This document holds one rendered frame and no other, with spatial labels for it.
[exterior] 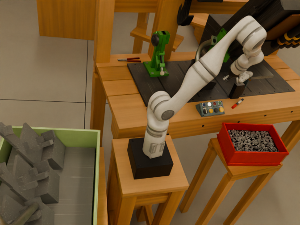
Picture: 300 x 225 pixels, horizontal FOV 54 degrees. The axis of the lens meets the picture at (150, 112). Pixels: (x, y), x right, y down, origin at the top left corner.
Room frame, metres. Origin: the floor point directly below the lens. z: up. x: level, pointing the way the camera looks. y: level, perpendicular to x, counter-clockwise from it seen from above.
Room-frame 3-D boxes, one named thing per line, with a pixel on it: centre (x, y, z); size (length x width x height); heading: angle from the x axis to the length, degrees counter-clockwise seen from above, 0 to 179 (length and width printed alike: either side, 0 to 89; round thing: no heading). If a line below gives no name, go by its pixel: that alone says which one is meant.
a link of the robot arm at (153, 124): (0.90, -0.04, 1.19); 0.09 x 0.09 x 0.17; 31
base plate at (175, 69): (1.68, -0.36, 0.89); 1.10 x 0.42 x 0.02; 118
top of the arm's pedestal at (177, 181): (0.91, -0.05, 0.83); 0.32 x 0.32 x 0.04; 23
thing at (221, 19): (1.86, -0.39, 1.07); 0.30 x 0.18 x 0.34; 118
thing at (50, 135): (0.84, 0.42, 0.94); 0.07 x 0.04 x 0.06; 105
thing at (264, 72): (1.63, -0.48, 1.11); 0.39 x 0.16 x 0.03; 28
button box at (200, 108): (1.33, -0.34, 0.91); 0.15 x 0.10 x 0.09; 118
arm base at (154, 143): (0.91, -0.05, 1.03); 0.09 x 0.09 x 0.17; 31
